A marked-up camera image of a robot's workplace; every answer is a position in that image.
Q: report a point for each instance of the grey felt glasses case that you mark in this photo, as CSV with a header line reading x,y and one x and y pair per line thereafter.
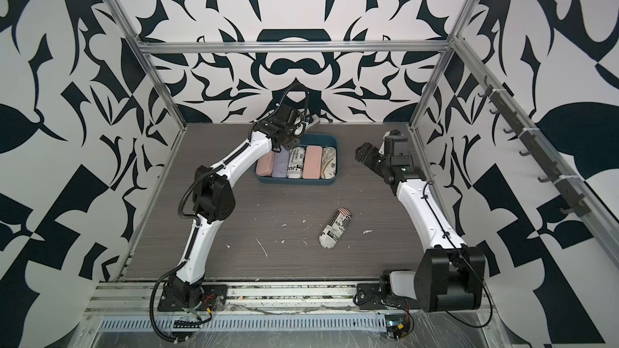
x,y
310,121

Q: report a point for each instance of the text print glasses case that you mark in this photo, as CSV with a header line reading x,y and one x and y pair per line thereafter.
x,y
296,162

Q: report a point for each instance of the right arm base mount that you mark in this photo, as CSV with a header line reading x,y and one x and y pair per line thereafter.
x,y
380,296

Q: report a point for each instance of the pink glasses case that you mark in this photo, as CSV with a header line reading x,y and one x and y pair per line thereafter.
x,y
265,165
312,163

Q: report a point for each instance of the black wall hook rack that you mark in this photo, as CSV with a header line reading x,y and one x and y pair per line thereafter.
x,y
556,170

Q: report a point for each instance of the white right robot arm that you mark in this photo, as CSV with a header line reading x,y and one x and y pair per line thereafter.
x,y
450,276

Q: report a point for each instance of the aluminium frame back crossbar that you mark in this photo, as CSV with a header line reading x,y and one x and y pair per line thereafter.
x,y
295,47

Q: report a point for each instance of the white slotted cable duct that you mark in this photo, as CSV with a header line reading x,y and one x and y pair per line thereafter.
x,y
282,322

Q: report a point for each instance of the map print glasses case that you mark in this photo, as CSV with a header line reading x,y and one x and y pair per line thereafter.
x,y
328,163

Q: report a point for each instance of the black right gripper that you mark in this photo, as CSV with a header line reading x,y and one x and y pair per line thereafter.
x,y
369,159

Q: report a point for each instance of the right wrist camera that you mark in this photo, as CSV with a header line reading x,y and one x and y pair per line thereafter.
x,y
390,135

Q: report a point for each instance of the aluminium frame corner post right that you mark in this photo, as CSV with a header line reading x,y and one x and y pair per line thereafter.
x,y
462,21

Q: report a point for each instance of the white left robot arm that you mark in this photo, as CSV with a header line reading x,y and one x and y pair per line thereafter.
x,y
210,198

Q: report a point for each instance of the teal plastic storage box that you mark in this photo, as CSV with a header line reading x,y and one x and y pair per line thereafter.
x,y
316,139

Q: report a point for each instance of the aluminium frame corner post left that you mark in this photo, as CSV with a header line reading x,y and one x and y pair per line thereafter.
x,y
135,44

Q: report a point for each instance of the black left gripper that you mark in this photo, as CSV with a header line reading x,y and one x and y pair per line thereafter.
x,y
295,142

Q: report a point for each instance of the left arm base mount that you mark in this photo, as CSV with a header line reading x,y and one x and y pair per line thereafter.
x,y
178,296

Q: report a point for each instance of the aluminium frame corner post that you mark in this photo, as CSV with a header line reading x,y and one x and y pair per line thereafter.
x,y
462,21
135,44

